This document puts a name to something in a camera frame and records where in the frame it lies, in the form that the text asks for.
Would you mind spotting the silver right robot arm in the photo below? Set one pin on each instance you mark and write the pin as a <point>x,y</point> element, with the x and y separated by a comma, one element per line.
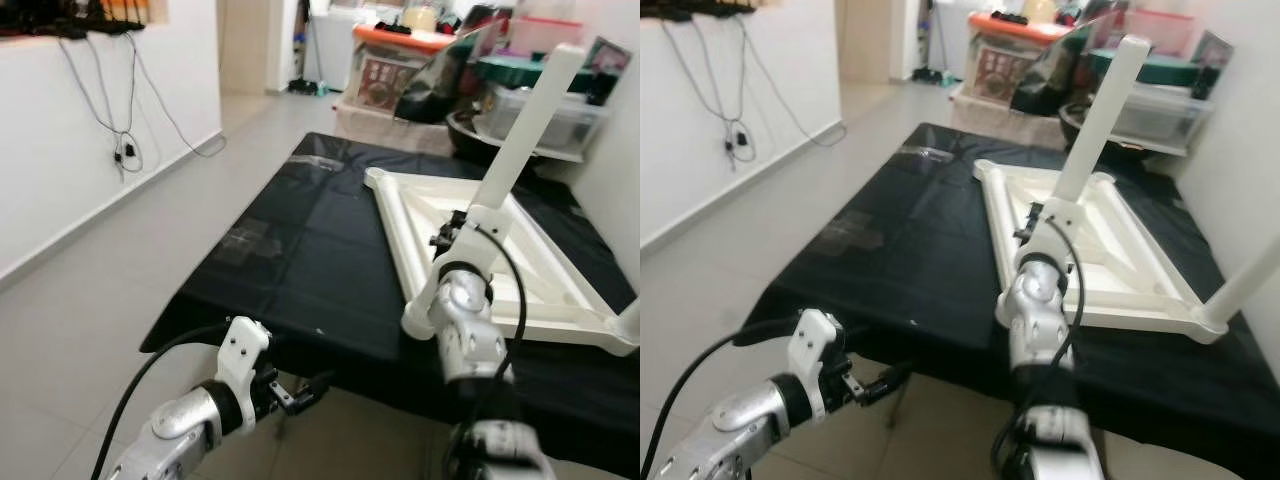
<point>1035,310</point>
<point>465,330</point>

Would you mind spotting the white plastic children table top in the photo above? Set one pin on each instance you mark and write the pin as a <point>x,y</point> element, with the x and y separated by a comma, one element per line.
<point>440,205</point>
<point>1115,270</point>

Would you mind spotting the black wok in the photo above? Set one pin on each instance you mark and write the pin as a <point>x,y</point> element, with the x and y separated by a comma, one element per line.
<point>465,135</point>
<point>1075,125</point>

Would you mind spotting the patterned beige bench cover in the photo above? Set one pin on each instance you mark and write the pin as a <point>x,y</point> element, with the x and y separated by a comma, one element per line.
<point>1000,120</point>
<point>385,130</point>

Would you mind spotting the black glossy tablecloth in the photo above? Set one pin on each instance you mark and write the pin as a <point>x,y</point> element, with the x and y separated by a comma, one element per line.
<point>300,260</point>
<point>900,260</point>

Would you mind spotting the clear tape strip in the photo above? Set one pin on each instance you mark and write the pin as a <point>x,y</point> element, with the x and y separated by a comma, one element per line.
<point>928,152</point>
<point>318,163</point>

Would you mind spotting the black plastic bag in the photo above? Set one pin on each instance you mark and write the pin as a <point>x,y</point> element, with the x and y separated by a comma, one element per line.
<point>1050,80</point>
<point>440,85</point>

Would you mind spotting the storage box with orange lid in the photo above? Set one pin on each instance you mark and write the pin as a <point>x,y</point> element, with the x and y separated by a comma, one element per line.
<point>1000,70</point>
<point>385,85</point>

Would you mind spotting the green pot lid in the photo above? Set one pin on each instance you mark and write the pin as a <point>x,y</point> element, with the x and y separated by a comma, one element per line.
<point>1170,70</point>
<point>500,70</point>

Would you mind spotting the clear plastic storage container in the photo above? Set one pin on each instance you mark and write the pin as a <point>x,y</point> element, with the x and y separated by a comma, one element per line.
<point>1165,115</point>
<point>580,120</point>

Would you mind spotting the pink plastic box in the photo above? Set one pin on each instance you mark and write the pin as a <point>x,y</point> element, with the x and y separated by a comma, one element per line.
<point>535,35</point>
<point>1175,30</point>

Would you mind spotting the colourful printed card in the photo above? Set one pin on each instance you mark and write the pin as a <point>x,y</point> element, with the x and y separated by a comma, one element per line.
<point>1212,55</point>
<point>610,60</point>

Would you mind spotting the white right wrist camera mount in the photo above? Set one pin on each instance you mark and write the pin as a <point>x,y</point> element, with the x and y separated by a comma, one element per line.
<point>488,228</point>
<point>1060,215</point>

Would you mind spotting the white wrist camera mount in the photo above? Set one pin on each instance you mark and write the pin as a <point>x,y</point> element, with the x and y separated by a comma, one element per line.
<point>245,345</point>
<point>1060,215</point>
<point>488,228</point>
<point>815,340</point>

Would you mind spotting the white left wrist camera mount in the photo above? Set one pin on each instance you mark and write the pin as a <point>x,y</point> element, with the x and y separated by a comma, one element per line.
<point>815,340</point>
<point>245,345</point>

